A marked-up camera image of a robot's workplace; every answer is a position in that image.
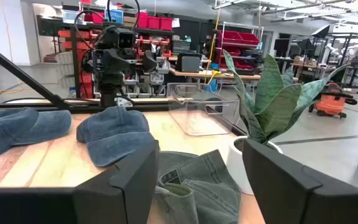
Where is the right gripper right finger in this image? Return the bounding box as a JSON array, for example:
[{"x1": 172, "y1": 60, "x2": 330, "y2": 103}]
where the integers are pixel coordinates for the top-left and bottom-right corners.
[{"x1": 242, "y1": 139, "x2": 323, "y2": 224}]

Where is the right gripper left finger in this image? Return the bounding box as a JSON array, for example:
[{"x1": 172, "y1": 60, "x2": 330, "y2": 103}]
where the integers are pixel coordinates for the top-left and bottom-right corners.
[{"x1": 73, "y1": 139, "x2": 160, "y2": 224}]

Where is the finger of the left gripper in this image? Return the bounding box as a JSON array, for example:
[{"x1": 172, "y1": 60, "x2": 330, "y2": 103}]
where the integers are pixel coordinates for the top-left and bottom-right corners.
[
  {"x1": 92, "y1": 50, "x2": 105, "y2": 75},
  {"x1": 142, "y1": 50, "x2": 158, "y2": 73}
]

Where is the grey-green denim cap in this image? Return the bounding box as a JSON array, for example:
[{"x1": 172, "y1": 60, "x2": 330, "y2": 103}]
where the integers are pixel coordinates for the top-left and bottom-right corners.
[{"x1": 150, "y1": 149, "x2": 242, "y2": 224}]

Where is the blue denim cap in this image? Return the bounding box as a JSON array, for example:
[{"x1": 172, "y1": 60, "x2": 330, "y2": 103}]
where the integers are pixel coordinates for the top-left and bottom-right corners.
[
  {"x1": 75, "y1": 105, "x2": 157, "y2": 168},
  {"x1": 0, "y1": 107, "x2": 73, "y2": 158}
]

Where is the parts bin rack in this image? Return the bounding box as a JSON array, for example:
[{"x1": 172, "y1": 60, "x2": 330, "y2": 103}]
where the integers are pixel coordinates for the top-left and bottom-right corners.
[{"x1": 56, "y1": 12, "x2": 175, "y2": 100}]

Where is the black box on workbench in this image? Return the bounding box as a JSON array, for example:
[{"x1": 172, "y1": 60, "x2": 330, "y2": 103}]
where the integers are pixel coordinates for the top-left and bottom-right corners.
[{"x1": 175, "y1": 52, "x2": 203, "y2": 74}]

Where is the wooden workbench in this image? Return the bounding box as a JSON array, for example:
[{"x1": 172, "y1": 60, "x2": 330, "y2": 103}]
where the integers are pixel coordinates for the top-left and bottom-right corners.
[{"x1": 168, "y1": 67, "x2": 300, "y2": 83}]

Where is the snake plant in white pot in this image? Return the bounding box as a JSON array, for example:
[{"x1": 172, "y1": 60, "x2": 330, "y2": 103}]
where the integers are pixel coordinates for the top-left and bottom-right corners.
[{"x1": 222, "y1": 49, "x2": 351, "y2": 196}]

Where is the clear plastic bin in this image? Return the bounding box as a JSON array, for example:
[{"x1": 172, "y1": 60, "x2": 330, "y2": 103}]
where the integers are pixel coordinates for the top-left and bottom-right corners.
[{"x1": 165, "y1": 82, "x2": 241, "y2": 137}]

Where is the orange shop vacuum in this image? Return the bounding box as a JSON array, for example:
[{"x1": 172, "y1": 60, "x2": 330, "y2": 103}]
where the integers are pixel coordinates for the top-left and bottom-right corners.
[{"x1": 308, "y1": 82, "x2": 358, "y2": 119}]

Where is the black softbox light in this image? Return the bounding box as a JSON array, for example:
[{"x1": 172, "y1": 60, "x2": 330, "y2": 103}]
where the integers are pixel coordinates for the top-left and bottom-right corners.
[{"x1": 310, "y1": 24, "x2": 331, "y2": 40}]

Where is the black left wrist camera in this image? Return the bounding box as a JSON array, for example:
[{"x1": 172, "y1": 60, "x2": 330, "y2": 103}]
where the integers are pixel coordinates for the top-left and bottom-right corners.
[{"x1": 104, "y1": 27, "x2": 136, "y2": 50}]

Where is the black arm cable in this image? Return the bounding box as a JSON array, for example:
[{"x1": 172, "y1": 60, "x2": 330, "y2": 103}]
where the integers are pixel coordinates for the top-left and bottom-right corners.
[{"x1": 73, "y1": 9, "x2": 105, "y2": 51}]

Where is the black camera cable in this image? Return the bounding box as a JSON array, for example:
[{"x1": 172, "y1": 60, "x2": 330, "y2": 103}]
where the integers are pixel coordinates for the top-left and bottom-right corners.
[{"x1": 106, "y1": 0, "x2": 141, "y2": 30}]

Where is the yellow hanging cord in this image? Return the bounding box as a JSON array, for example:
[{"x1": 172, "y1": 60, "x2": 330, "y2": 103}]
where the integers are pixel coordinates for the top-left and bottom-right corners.
[{"x1": 203, "y1": 9, "x2": 223, "y2": 85}]

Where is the wire shelf with red bins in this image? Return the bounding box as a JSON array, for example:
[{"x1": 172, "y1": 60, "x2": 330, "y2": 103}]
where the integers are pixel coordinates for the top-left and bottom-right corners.
[{"x1": 215, "y1": 21, "x2": 264, "y2": 75}]

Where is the yellow floor cable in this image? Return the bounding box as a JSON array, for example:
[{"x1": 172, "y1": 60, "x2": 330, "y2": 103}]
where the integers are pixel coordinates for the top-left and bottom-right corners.
[{"x1": 0, "y1": 87, "x2": 24, "y2": 94}]

